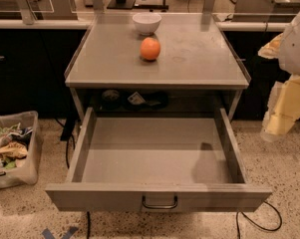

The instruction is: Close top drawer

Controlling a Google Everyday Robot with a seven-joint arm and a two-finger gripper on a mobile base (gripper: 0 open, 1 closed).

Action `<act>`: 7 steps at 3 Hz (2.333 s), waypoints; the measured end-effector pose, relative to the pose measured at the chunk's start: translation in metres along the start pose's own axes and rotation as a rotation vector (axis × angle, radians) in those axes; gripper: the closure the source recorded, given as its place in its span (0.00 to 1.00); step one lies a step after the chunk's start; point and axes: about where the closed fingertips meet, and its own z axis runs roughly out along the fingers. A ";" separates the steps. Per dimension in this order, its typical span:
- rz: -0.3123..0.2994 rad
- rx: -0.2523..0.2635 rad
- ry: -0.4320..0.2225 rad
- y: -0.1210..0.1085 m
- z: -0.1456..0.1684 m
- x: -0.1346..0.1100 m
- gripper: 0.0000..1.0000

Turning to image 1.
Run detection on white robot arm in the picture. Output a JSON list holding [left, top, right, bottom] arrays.
[[258, 11, 300, 142]]

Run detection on grey metal cabinet table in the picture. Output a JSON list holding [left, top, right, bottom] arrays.
[[66, 13, 249, 114]]

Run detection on black monitor stand base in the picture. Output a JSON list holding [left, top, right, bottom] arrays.
[[107, 0, 136, 10]]

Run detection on grey top drawer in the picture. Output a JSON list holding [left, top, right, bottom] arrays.
[[46, 109, 272, 212]]

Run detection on orange fruit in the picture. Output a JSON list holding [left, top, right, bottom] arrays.
[[140, 37, 160, 61]]

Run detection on colourful snack bags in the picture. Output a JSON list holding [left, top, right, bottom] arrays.
[[0, 123, 33, 169]]

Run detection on white ceramic bowl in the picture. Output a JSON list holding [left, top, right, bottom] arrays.
[[133, 12, 161, 36]]

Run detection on dark items behind drawer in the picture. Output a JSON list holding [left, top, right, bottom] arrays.
[[101, 90, 168, 111]]

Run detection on white counter rail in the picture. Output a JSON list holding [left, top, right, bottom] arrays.
[[0, 19, 287, 32]]

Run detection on clear plastic bin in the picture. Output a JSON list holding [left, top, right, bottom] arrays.
[[0, 111, 43, 189]]

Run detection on black cable left floor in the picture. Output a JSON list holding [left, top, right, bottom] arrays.
[[54, 118, 92, 239]]

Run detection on black cable floor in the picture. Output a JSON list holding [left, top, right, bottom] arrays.
[[54, 118, 92, 239], [235, 201, 283, 239]]

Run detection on black cable right floor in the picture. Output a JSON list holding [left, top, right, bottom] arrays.
[[235, 201, 283, 239]]

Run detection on blue tape floor mark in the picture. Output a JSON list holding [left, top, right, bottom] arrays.
[[41, 226, 80, 239]]

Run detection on black drawer handle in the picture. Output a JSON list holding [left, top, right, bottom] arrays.
[[142, 196, 178, 210]]

